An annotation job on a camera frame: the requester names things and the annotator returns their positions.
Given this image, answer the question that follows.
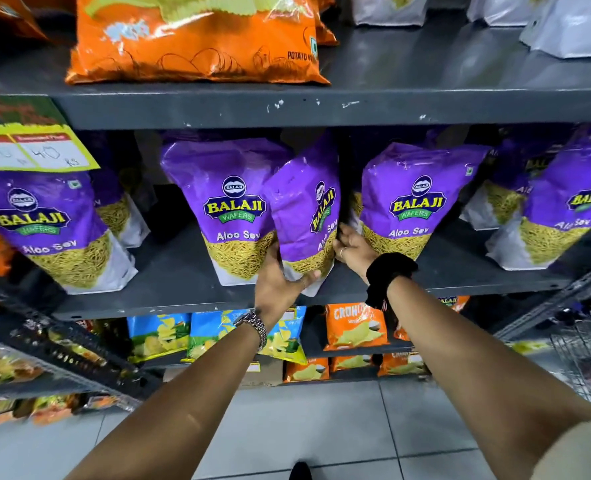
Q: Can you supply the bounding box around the person's right hand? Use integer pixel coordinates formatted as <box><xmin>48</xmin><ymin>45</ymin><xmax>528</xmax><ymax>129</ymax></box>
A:
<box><xmin>332</xmin><ymin>222</ymin><xmax>382</xmax><ymax>285</ymax></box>

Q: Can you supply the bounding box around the person's left hand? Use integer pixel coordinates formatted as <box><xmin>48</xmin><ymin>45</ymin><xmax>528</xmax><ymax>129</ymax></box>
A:
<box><xmin>254</xmin><ymin>241</ymin><xmax>321</xmax><ymax>325</ymax></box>

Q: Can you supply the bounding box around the purple snack pouch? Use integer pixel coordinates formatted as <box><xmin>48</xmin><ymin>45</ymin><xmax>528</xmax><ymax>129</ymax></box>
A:
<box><xmin>264</xmin><ymin>139</ymin><xmax>342</xmax><ymax>298</ymax></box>

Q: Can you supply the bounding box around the person's left forearm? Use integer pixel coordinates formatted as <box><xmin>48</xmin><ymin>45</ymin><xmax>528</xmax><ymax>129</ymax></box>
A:
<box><xmin>65</xmin><ymin>322</ymin><xmax>265</xmax><ymax>480</ymax></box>

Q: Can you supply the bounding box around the person's right forearm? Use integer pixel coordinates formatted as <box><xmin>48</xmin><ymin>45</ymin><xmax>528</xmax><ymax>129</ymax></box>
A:
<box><xmin>386</xmin><ymin>277</ymin><xmax>591</xmax><ymax>480</ymax></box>

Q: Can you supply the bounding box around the black hair scrunchie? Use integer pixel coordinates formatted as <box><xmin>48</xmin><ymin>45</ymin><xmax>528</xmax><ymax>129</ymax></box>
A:
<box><xmin>365</xmin><ymin>253</ymin><xmax>420</xmax><ymax>312</ymax></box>

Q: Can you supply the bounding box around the blue chip packet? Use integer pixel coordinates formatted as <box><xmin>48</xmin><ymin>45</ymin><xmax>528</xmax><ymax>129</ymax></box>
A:
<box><xmin>184</xmin><ymin>310</ymin><xmax>250</xmax><ymax>363</ymax></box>
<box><xmin>271</xmin><ymin>306</ymin><xmax>309</xmax><ymax>366</ymax></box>
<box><xmin>127</xmin><ymin>314</ymin><xmax>192</xmax><ymax>364</ymax></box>

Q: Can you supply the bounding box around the stack of small orange packets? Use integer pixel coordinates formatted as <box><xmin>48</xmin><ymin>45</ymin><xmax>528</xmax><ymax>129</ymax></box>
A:
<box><xmin>283</xmin><ymin>296</ymin><xmax>472</xmax><ymax>384</ymax></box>

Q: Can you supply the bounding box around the silver wristwatch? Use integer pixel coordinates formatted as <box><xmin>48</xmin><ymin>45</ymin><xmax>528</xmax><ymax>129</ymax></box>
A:
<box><xmin>232</xmin><ymin>310</ymin><xmax>269</xmax><ymax>352</ymax></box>

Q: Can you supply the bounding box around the row of purple packets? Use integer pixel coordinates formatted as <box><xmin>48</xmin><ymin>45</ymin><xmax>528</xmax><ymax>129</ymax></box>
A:
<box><xmin>0</xmin><ymin>124</ymin><xmax>591</xmax><ymax>296</ymax></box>

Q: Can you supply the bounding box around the grey metal shelving unit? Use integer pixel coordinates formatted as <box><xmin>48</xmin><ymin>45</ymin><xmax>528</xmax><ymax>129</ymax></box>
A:
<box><xmin>0</xmin><ymin>15</ymin><xmax>591</xmax><ymax>385</ymax></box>

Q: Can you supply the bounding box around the large orange chip packet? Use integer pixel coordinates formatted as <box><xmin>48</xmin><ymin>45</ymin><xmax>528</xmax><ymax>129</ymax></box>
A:
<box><xmin>314</xmin><ymin>0</ymin><xmax>339</xmax><ymax>47</ymax></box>
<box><xmin>65</xmin><ymin>0</ymin><xmax>332</xmax><ymax>86</ymax></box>
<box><xmin>0</xmin><ymin>0</ymin><xmax>49</xmax><ymax>42</ymax></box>

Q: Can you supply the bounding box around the white packet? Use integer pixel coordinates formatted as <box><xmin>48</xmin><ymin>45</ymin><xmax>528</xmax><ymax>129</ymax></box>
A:
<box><xmin>467</xmin><ymin>0</ymin><xmax>537</xmax><ymax>27</ymax></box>
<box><xmin>350</xmin><ymin>0</ymin><xmax>432</xmax><ymax>27</ymax></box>
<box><xmin>519</xmin><ymin>0</ymin><xmax>591</xmax><ymax>59</ymax></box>

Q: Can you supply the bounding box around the green and yellow price label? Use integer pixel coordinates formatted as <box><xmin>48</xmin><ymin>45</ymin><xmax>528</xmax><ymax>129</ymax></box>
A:
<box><xmin>0</xmin><ymin>97</ymin><xmax>100</xmax><ymax>173</ymax></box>

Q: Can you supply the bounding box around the beige sleeve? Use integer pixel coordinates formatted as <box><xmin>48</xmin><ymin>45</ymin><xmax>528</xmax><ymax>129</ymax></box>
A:
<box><xmin>530</xmin><ymin>420</ymin><xmax>591</xmax><ymax>480</ymax></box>

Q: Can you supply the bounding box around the black wire rack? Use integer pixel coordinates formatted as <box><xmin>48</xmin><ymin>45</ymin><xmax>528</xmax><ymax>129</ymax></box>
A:
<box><xmin>0</xmin><ymin>272</ymin><xmax>162</xmax><ymax>425</ymax></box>

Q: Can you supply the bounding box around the metal wire basket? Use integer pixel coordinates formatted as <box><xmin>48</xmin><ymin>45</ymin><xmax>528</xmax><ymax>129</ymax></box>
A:
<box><xmin>495</xmin><ymin>295</ymin><xmax>591</xmax><ymax>421</ymax></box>

